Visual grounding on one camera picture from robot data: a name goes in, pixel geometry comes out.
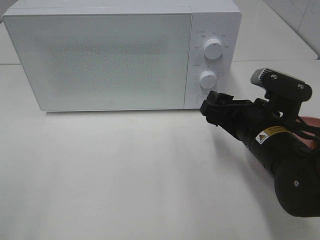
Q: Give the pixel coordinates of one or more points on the white upper microwave knob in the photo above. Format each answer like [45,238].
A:
[213,48]

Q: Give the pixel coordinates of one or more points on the white microwave door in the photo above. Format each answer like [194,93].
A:
[103,62]

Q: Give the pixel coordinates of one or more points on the round door release button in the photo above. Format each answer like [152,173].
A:
[201,98]

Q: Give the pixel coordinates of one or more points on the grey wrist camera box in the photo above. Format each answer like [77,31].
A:
[276,83]

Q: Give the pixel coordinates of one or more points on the white lower microwave knob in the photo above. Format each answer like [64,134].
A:
[208,79]

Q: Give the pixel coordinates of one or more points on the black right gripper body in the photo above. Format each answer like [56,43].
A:
[260,131]

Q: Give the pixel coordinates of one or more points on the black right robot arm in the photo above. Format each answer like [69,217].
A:
[296,177]

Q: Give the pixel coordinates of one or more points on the white microwave oven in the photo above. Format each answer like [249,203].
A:
[123,55]

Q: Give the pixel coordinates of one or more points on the white microwave knob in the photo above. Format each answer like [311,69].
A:
[213,48]
[208,79]

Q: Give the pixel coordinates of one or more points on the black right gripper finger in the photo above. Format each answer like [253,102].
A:
[219,97]
[212,115]

